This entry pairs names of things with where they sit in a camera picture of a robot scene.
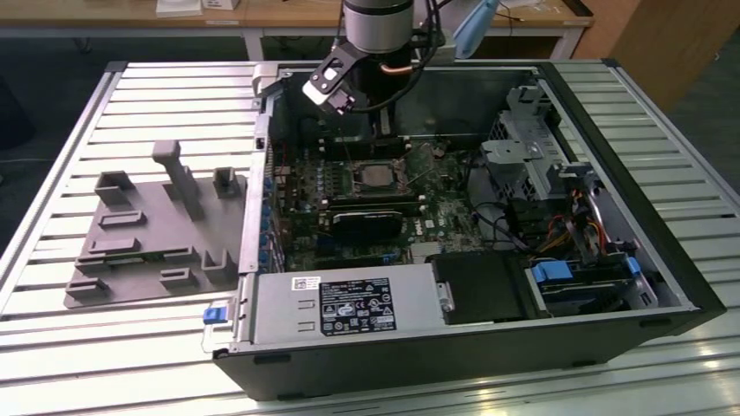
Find wooden cabinet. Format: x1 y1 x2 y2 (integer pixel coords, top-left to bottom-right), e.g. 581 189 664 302
571 0 740 114

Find grey power supply unit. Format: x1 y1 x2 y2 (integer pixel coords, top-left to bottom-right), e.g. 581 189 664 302
248 263 449 348

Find wooden desk white frame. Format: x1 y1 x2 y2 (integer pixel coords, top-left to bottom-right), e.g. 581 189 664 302
0 0 595 62

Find black open PC case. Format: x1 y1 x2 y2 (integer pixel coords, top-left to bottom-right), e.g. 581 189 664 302
211 59 727 402

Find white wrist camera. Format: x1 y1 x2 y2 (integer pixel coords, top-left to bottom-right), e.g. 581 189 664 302
300 42 364 116

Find blue disk carrier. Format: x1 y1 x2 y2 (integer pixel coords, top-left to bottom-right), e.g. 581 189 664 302
528 257 579 287

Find black graphics card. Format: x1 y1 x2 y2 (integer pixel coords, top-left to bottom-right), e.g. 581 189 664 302
323 207 405 242

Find black RAM slot bank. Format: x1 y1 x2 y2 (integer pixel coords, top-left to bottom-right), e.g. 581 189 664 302
327 193 423 214
332 133 405 159

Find black curved cable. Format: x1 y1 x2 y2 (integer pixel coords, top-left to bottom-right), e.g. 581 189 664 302
473 202 528 253

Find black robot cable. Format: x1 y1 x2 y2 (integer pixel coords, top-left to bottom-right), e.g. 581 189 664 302
345 0 444 114

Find small silver heatsink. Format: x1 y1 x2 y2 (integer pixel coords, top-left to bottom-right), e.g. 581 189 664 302
411 242 444 263

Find perforated metal drive cage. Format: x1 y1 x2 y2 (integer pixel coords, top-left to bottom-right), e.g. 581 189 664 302
479 84 579 200

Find white cardboard box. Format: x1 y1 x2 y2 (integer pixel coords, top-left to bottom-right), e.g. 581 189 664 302
153 0 204 18

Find green motherboard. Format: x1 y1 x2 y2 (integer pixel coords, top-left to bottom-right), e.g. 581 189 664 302
271 138 481 272

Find silver square CPU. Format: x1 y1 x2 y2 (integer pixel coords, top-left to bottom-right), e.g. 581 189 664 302
355 166 396 187

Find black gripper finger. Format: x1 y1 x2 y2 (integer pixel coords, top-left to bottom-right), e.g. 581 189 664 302
371 107 396 146

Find coloured wire bundle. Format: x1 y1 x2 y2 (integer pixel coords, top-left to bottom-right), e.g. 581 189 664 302
536 185 612 261

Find black CPU socket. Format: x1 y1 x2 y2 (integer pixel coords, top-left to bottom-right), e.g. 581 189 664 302
344 159 409 196

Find grey plastic parts rack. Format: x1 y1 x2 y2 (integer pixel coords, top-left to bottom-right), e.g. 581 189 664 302
61 140 249 309

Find black drive box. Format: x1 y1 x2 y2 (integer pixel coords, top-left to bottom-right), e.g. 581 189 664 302
431 253 548 326

